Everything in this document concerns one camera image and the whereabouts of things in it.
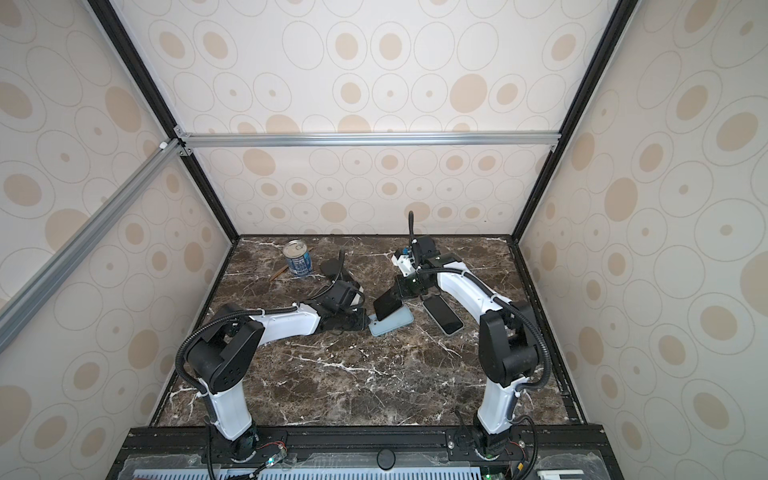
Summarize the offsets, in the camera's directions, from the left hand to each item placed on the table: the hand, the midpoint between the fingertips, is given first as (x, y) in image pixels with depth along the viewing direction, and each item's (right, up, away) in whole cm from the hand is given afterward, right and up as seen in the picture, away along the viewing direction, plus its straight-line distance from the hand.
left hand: (377, 317), depth 92 cm
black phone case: (-19, +16, +20) cm, 31 cm away
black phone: (+3, +4, 0) cm, 5 cm away
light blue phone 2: (+22, 0, +5) cm, 22 cm away
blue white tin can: (-27, +18, +8) cm, 33 cm away
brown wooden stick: (-35, +15, +17) cm, 42 cm away
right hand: (+5, +8, -3) cm, 10 cm away
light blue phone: (+8, -1, +5) cm, 10 cm away
